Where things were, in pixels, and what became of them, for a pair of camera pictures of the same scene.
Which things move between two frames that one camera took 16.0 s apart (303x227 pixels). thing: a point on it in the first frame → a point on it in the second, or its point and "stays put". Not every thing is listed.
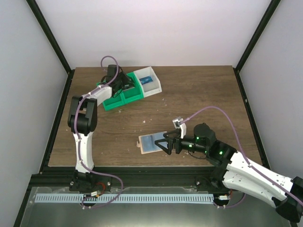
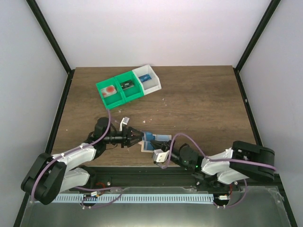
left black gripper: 124,82 → 127,137
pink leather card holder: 147,143 stays put
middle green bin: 134,93 stays put
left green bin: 116,101 stays put
